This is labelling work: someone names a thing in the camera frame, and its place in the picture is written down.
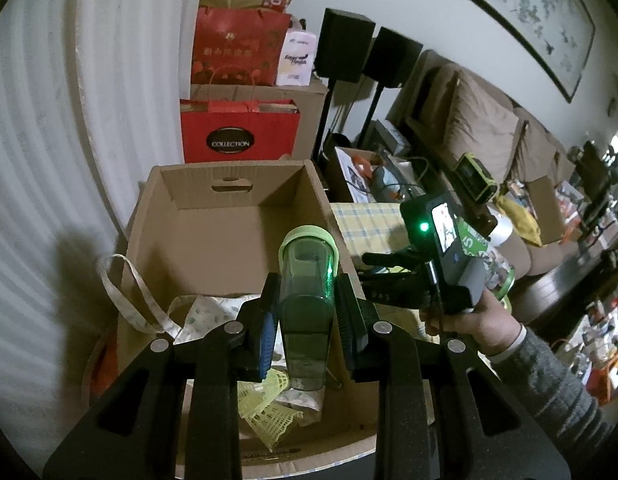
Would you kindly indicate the green black device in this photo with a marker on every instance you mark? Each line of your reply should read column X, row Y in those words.
column 474, row 175

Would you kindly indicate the open box with papers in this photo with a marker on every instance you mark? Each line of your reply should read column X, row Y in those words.
column 354, row 170

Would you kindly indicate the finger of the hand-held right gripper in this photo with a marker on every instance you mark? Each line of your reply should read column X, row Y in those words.
column 396, row 290
column 389, row 259

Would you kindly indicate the white dome device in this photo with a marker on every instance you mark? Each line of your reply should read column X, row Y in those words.
column 501, row 232

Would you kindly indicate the green snack can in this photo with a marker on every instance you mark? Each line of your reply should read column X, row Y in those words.
column 494, row 265

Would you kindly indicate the person's right hand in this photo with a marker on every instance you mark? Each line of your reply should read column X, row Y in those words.
column 489, row 322

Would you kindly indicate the large tan cushion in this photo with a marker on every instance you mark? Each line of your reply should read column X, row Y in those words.
column 479, row 120

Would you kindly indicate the yellow plaid tablecloth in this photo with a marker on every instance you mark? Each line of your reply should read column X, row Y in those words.
column 369, row 230

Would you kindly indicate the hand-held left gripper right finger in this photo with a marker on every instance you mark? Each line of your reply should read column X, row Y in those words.
column 354, row 332

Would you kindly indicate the black speaker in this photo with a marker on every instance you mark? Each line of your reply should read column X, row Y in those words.
column 391, row 57
column 344, row 45

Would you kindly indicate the small cardboard box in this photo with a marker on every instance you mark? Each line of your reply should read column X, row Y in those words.
column 544, row 200

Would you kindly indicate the white curtain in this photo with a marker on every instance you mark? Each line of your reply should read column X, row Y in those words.
column 49, row 160

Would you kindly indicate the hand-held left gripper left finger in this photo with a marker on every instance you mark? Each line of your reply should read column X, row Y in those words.
column 264, row 345

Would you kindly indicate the green transparent bottle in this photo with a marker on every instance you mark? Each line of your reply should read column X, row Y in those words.
column 306, row 310

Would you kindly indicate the floral cloth bag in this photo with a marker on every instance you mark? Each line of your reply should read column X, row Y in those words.
column 214, row 317

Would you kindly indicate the black speaker stand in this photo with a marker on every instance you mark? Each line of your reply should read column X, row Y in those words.
column 323, row 120
column 370, row 110

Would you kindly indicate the brown sofa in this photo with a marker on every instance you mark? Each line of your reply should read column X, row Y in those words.
column 539, row 265

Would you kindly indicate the grey box device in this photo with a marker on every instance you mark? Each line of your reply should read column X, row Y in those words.
column 384, row 135

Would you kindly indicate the yellow cloth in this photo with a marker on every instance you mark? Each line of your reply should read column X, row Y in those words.
column 519, row 217

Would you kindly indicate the red bag with gold print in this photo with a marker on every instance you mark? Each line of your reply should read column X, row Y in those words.
column 239, row 45

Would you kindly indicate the white pink tissue pack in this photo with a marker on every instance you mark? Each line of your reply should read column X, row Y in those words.
column 296, row 57

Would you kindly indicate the framed painting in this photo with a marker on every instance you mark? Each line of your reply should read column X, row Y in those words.
column 529, row 15

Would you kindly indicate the black tripod device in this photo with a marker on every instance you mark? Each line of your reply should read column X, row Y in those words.
column 594, row 185

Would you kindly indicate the yellow shuttlecock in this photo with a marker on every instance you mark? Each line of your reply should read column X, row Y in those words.
column 261, row 387
column 269, row 422

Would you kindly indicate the person's right forearm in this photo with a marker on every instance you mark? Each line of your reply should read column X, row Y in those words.
column 554, row 390

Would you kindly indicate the red bag with oval label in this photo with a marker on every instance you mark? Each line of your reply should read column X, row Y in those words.
column 239, row 130

